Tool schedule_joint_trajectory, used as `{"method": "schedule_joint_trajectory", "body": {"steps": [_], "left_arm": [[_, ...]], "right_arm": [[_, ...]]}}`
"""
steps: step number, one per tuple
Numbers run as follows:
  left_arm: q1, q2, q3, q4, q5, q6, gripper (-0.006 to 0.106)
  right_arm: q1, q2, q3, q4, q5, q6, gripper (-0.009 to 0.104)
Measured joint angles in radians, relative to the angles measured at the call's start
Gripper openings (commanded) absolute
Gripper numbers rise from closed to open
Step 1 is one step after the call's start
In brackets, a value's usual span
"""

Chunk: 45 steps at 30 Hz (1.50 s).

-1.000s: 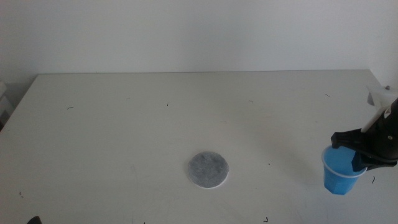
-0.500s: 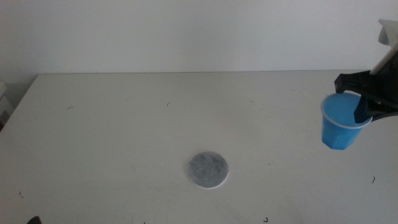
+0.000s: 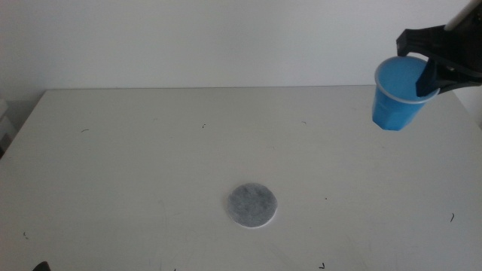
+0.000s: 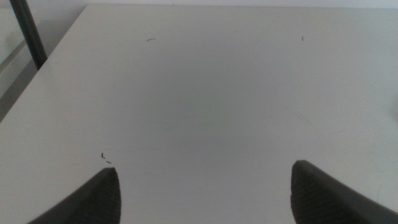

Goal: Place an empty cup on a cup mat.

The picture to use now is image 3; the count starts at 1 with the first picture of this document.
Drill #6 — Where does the blue plastic cup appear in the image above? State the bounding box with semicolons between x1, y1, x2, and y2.
371;55;441;132

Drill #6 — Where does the round grey felt cup mat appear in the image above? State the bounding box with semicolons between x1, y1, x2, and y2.
226;182;279;230

